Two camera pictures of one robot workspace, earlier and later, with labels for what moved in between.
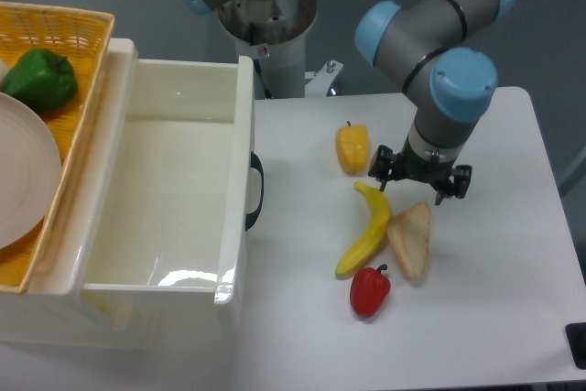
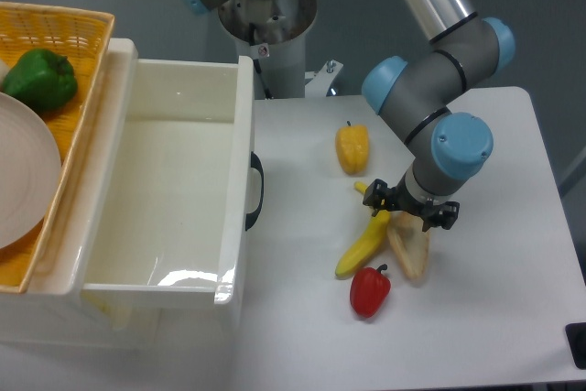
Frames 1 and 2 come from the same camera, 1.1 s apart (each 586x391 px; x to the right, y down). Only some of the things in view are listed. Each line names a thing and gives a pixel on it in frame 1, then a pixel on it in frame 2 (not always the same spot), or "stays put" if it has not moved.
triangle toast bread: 409,234 stays put
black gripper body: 436,173 to 401,199
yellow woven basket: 83,36 stays put
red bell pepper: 369,290 stays put
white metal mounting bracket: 321,81 stays put
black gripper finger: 461,179 to 445,215
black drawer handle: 256,165 stays put
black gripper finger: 382,165 to 377,195
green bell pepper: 45,81 stays put
